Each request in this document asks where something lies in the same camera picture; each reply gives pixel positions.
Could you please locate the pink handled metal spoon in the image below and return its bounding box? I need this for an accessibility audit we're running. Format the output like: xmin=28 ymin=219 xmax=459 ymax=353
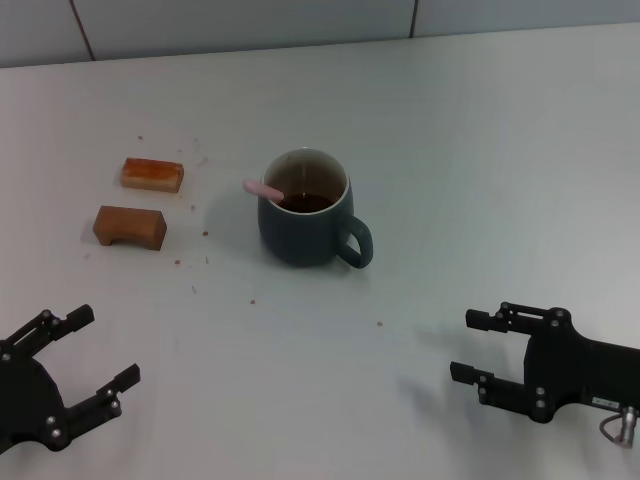
xmin=243 ymin=178 xmax=285 ymax=202

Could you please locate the right gripper cable with plug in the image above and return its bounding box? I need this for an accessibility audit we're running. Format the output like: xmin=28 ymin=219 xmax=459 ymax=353
xmin=598 ymin=405 xmax=640 ymax=449

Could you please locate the light stained wooden block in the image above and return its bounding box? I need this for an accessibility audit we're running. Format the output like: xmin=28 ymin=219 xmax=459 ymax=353
xmin=119 ymin=157 xmax=185 ymax=195

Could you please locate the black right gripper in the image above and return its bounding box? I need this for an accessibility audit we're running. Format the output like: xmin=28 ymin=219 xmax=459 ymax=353
xmin=449 ymin=301 xmax=640 ymax=425

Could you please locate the dark brown notched wooden block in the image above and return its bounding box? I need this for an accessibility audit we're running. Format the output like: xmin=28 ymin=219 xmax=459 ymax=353
xmin=92 ymin=205 xmax=167 ymax=253

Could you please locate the dark grey ceramic mug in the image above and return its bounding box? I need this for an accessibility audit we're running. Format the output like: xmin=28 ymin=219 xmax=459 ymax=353
xmin=257 ymin=147 xmax=375 ymax=270

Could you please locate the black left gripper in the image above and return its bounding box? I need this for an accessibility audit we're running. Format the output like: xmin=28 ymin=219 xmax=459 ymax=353
xmin=0 ymin=303 xmax=142 ymax=454

